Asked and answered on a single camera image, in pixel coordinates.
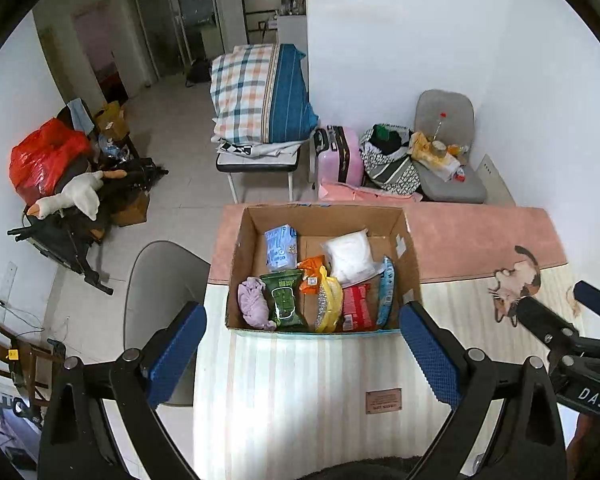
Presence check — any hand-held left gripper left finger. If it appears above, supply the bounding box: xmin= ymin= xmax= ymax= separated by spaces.
xmin=37 ymin=301 xmax=208 ymax=480

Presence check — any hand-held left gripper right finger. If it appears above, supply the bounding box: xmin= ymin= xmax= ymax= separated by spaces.
xmin=399 ymin=301 xmax=567 ymax=480

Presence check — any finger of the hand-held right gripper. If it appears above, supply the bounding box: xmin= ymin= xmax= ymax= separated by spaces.
xmin=517 ymin=296 xmax=581 ymax=356
xmin=573 ymin=281 xmax=600 ymax=321

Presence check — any long blue printed packet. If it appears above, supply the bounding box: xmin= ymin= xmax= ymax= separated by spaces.
xmin=376 ymin=256 xmax=397 ymax=328

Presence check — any red snack packet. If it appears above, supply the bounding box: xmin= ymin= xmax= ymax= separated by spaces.
xmin=341 ymin=283 xmax=373 ymax=332

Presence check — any purple cloth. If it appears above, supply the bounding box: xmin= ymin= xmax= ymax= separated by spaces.
xmin=237 ymin=276 xmax=277 ymax=331

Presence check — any yellow packet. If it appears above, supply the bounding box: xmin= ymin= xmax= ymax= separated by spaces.
xmin=314 ymin=266 xmax=343 ymax=333

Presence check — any green wet wipes pack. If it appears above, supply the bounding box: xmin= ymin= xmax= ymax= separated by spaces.
xmin=259 ymin=269 xmax=308 ymax=332

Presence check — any white cotton pad bag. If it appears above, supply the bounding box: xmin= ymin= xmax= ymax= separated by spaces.
xmin=322 ymin=230 xmax=383 ymax=288

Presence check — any orange snack packet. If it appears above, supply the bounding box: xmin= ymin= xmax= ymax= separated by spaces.
xmin=298 ymin=255 xmax=331 ymax=295

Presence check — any light blue tissue pack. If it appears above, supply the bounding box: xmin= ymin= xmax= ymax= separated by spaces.
xmin=264 ymin=225 xmax=299 ymax=271

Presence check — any person's right forearm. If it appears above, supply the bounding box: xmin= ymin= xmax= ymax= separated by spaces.
xmin=565 ymin=412 xmax=598 ymax=480

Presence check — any grey shell chair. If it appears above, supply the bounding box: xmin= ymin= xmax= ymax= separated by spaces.
xmin=124 ymin=241 xmax=212 ymax=406

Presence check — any dark fleece clothing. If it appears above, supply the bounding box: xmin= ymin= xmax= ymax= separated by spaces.
xmin=320 ymin=455 xmax=421 ymax=480

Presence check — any white leaning board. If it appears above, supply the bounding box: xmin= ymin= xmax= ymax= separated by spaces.
xmin=477 ymin=155 xmax=517 ymax=206

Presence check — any dark wooden chair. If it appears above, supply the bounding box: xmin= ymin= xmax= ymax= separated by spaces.
xmin=0 ymin=307 xmax=68 ymax=411

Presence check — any black folded stroller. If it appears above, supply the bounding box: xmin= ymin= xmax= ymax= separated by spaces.
xmin=7 ymin=157 xmax=170 ymax=296

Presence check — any pink cloth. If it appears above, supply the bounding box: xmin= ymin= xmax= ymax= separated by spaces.
xmin=318 ymin=180 xmax=423 ymax=204

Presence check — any white goose plush toy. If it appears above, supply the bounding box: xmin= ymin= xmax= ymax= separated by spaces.
xmin=34 ymin=170 xmax=128 ymax=222

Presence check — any black white patterned bag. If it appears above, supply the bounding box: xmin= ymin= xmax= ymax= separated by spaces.
xmin=358 ymin=123 xmax=423 ymax=196

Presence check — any white wrapped package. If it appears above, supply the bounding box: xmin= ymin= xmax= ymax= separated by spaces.
xmin=422 ymin=152 xmax=461 ymax=181

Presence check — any white metal bench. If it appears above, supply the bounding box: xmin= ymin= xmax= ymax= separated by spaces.
xmin=215 ymin=145 xmax=301 ymax=204

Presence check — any yellow plastic bag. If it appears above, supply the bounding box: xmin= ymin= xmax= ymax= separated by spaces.
xmin=410 ymin=131 xmax=433 ymax=161

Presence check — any pink suitcase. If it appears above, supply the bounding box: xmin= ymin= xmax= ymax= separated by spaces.
xmin=314 ymin=126 xmax=365 ymax=188

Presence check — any white folded sheet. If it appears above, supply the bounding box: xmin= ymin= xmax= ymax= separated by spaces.
xmin=215 ymin=135 xmax=303 ymax=157

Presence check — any red plastic bag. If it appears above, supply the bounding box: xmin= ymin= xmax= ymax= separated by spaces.
xmin=9 ymin=118 xmax=92 ymax=206

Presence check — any small brown cardboard box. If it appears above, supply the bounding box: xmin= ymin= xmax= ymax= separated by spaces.
xmin=94 ymin=101 xmax=130 ymax=141

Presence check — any grey cushioned chair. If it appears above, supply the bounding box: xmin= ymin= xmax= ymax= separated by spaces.
xmin=414 ymin=89 xmax=487 ymax=204

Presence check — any light blue cloth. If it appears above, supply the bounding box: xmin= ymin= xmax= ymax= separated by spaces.
xmin=67 ymin=98 xmax=93 ymax=133

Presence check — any plaid and blue folded quilt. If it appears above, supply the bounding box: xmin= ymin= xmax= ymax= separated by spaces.
xmin=210 ymin=43 xmax=320 ymax=145

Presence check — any black floor bag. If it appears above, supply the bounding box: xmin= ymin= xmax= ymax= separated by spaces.
xmin=185 ymin=59 xmax=212 ymax=86

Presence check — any white cabinet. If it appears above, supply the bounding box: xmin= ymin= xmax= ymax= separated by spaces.
xmin=277 ymin=12 xmax=308 ymax=46

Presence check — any white wall socket strip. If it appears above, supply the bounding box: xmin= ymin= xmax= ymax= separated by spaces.
xmin=0 ymin=261 xmax=18 ymax=306

